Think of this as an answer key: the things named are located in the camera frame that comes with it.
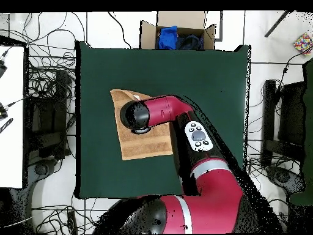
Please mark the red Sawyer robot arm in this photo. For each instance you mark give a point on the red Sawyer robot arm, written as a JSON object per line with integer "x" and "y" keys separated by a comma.
{"x": 161, "y": 110}

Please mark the thin black bar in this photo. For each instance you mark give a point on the thin black bar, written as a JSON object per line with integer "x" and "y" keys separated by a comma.
{"x": 276, "y": 25}

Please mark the brown cardboard box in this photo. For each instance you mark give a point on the brown cardboard box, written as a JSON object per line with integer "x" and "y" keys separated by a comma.
{"x": 181, "y": 18}

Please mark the colourful dotted item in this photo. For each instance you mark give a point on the colourful dotted item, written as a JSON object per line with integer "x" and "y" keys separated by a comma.
{"x": 303, "y": 44}

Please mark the white table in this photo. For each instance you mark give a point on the white table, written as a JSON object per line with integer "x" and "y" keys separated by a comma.
{"x": 12, "y": 151}

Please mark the grey stand base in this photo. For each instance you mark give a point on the grey stand base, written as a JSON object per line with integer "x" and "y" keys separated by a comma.
{"x": 41, "y": 169}
{"x": 282, "y": 176}

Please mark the dark navy cloth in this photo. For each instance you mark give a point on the dark navy cloth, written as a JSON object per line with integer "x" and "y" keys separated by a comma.
{"x": 189, "y": 42}

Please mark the black stand frame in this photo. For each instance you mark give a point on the black stand frame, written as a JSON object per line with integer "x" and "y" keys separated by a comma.
{"x": 61, "y": 80}
{"x": 292, "y": 110}

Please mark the orange terry towel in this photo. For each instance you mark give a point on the orange terry towel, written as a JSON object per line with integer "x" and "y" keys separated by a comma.
{"x": 146, "y": 144}

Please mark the black power strip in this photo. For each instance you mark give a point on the black power strip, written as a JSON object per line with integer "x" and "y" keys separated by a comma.
{"x": 72, "y": 222}

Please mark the dark green table cloth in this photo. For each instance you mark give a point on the dark green table cloth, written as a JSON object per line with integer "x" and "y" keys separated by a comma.
{"x": 110, "y": 183}

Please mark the blue cloth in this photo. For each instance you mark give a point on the blue cloth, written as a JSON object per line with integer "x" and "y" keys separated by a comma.
{"x": 167, "y": 38}

